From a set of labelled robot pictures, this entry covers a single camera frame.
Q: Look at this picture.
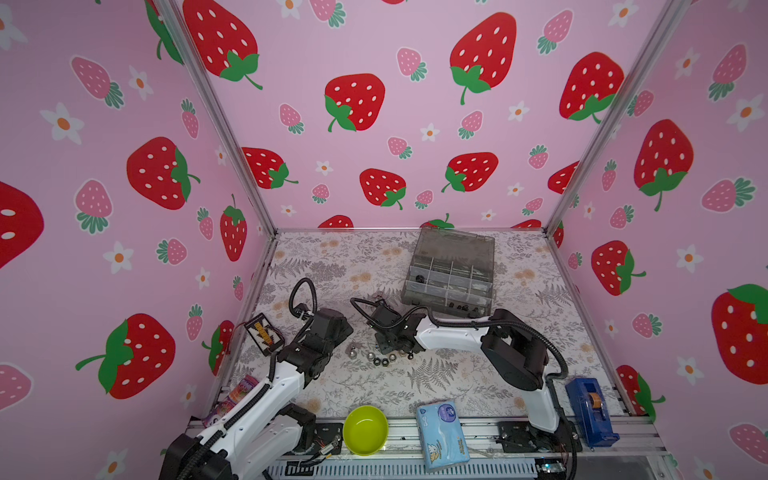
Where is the lime green bowl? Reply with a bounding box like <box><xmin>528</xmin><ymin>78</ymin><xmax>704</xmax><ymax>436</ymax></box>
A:
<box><xmin>342</xmin><ymin>405</ymin><xmax>389</xmax><ymax>456</ymax></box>

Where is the grey plastic compartment organizer box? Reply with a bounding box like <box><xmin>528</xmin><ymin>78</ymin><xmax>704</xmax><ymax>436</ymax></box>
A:
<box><xmin>401</xmin><ymin>227</ymin><xmax>495</xmax><ymax>319</ymax></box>

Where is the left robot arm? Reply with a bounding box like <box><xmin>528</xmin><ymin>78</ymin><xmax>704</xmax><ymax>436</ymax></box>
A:
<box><xmin>159</xmin><ymin>308</ymin><xmax>353</xmax><ymax>479</ymax></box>

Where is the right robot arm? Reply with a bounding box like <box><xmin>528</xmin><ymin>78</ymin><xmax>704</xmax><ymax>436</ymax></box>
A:
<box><xmin>350</xmin><ymin>298</ymin><xmax>569</xmax><ymax>434</ymax></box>

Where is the blue tape dispenser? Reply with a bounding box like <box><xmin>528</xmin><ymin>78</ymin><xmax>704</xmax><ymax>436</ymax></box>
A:
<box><xmin>566</xmin><ymin>378</ymin><xmax>620</xmax><ymax>448</ymax></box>

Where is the blue tissue pack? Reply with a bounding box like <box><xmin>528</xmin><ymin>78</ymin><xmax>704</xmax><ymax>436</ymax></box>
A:
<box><xmin>416</xmin><ymin>400</ymin><xmax>470</xmax><ymax>471</ymax></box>

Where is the small black framed card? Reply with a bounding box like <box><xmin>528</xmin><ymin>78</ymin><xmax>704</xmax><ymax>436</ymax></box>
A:
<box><xmin>244</xmin><ymin>313</ymin><xmax>285</xmax><ymax>357</ymax></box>

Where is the purple candy bag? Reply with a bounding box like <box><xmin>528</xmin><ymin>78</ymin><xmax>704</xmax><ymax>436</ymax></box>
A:
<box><xmin>202</xmin><ymin>375</ymin><xmax>259</xmax><ymax>427</ymax></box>

